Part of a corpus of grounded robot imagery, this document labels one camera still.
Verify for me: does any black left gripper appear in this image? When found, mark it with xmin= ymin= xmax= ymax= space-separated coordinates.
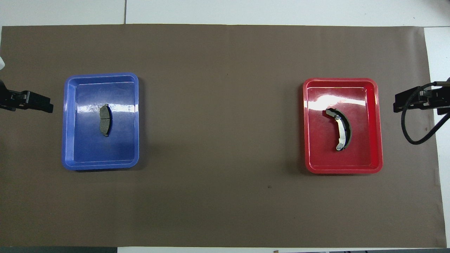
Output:
xmin=0 ymin=79 xmax=54 ymax=113

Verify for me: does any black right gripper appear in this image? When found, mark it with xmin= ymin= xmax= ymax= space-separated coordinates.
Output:
xmin=393 ymin=78 xmax=450 ymax=116

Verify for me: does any dark grey brake pad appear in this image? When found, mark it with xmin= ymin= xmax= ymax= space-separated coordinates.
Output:
xmin=99 ymin=104 xmax=113 ymax=137

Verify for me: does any curved silver black brake shoe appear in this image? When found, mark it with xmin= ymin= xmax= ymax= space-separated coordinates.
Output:
xmin=325 ymin=108 xmax=352 ymax=151

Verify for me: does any blue plastic tray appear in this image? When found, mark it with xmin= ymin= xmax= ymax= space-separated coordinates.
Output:
xmin=62 ymin=72 xmax=140 ymax=171

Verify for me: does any red plastic tray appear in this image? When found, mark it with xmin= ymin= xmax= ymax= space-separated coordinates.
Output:
xmin=303 ymin=78 xmax=384 ymax=174

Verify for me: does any brown paper table mat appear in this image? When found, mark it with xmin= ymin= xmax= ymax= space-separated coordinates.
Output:
xmin=0 ymin=24 xmax=448 ymax=248

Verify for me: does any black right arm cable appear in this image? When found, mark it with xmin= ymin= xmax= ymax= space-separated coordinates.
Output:
xmin=401 ymin=82 xmax=450 ymax=145

